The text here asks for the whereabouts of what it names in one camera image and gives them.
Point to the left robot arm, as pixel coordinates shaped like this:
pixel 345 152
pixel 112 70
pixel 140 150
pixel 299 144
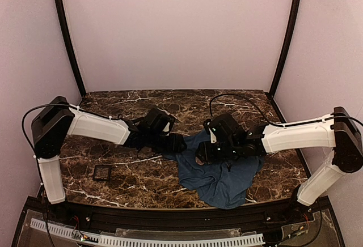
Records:
pixel 47 126

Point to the left black frame post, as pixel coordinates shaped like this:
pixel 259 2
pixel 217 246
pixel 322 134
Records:
pixel 69 47

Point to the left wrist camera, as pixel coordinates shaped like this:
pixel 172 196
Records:
pixel 168 127

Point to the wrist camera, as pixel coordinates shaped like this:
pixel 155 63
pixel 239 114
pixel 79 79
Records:
pixel 168 127
pixel 209 131

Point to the right black frame post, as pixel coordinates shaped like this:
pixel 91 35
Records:
pixel 285 47

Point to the blue garment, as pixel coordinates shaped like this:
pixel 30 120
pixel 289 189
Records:
pixel 221 185

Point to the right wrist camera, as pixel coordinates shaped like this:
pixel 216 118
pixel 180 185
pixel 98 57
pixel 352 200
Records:
pixel 209 131

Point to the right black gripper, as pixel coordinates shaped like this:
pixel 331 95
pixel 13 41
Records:
pixel 205 150

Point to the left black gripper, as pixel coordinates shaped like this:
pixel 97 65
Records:
pixel 176 143

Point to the black square box lower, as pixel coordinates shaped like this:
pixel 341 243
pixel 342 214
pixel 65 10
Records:
pixel 102 173

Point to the white slotted cable duct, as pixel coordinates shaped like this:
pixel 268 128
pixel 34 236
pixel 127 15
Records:
pixel 147 238

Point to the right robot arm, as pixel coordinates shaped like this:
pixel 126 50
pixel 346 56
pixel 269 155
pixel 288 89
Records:
pixel 337 130

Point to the black frame post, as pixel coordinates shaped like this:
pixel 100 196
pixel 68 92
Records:
pixel 285 47
pixel 69 47

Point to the black front rail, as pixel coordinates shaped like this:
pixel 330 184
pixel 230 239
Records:
pixel 265 216

